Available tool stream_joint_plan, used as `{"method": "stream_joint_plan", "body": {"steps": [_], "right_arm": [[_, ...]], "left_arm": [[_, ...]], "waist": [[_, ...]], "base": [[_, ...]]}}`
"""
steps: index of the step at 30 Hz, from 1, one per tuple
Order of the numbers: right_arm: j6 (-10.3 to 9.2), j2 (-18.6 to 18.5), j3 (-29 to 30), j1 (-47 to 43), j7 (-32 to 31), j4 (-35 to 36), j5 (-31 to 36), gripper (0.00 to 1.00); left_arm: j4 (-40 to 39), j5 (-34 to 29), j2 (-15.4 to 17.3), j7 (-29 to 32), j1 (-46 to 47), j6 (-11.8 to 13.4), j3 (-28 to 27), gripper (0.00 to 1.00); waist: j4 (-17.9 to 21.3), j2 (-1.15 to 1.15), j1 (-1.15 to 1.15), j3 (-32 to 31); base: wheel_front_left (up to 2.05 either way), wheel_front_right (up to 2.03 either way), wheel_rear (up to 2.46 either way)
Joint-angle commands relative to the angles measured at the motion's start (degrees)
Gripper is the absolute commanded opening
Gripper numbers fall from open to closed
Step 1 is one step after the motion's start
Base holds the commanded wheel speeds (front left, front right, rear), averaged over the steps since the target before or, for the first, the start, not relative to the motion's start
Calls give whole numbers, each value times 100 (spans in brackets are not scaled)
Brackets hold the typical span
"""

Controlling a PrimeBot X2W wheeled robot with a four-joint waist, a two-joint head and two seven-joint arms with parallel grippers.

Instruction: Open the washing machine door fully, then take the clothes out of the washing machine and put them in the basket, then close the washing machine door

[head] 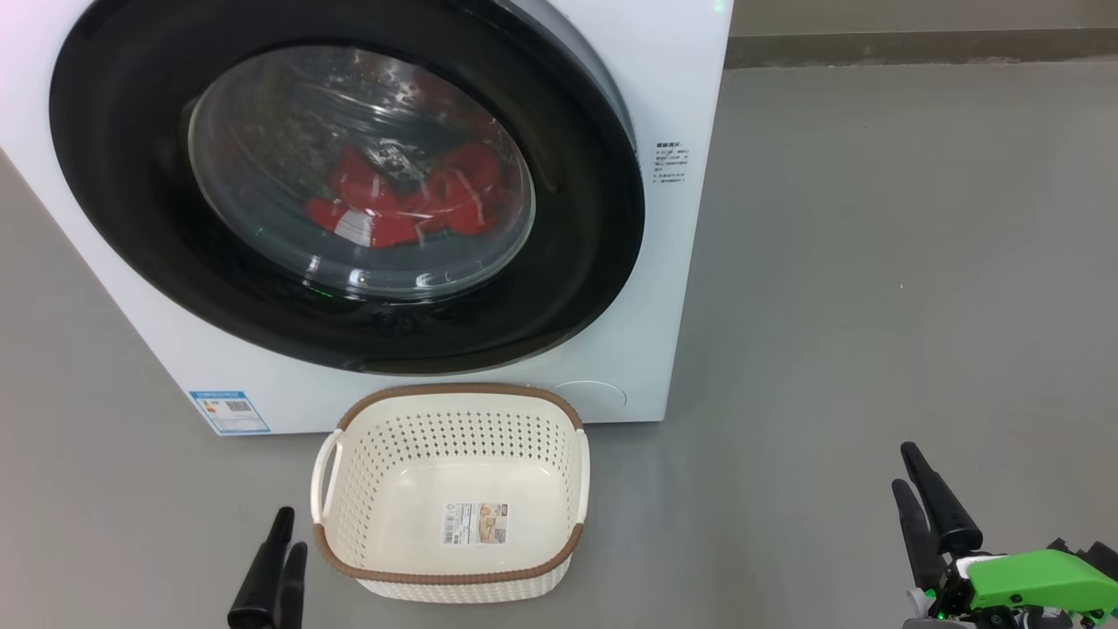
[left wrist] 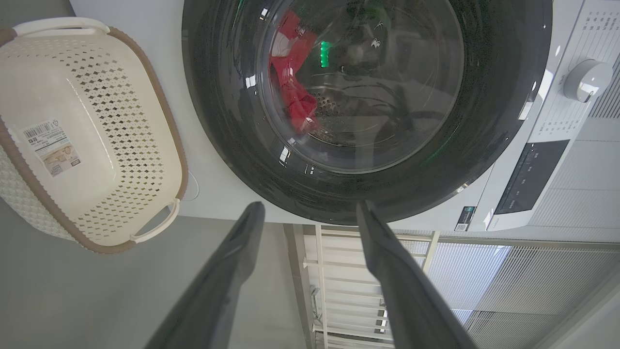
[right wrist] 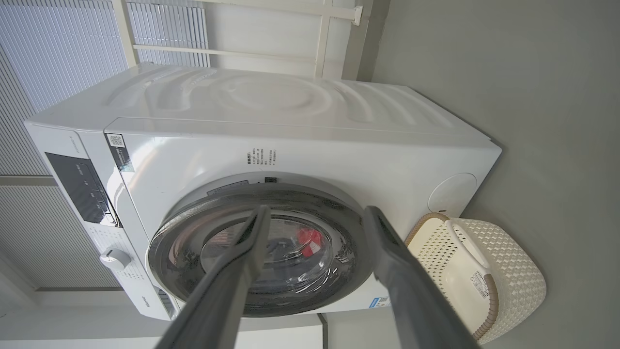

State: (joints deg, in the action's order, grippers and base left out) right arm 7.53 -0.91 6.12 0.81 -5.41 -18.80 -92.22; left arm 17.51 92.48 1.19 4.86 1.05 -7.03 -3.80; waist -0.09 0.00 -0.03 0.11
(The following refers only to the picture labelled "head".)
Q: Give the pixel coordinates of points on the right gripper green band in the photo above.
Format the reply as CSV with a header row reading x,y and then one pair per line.
x,y
1031,585

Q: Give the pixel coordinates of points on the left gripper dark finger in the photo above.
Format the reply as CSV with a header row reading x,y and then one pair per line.
x,y
293,585
262,577

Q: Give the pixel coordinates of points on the washing machine glass door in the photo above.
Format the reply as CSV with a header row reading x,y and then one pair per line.
x,y
113,175

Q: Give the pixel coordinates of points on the blue energy label sticker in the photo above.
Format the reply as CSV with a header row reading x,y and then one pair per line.
x,y
229,412

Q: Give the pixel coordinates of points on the red and white garment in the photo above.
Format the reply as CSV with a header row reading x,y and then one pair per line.
x,y
354,188

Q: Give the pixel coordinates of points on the white front-load washing machine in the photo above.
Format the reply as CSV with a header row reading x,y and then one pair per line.
x,y
681,306

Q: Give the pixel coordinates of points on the cream perforated basket brown rim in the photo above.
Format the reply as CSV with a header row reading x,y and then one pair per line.
x,y
419,489

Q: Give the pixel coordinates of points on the printed warning text label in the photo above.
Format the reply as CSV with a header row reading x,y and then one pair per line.
x,y
671,162

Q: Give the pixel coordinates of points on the round white filter cover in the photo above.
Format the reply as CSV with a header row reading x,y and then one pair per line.
x,y
604,395

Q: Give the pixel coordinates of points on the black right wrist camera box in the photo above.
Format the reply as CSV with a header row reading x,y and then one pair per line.
x,y
1096,557

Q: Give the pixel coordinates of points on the printed label sticker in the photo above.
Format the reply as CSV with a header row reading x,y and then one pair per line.
x,y
476,524

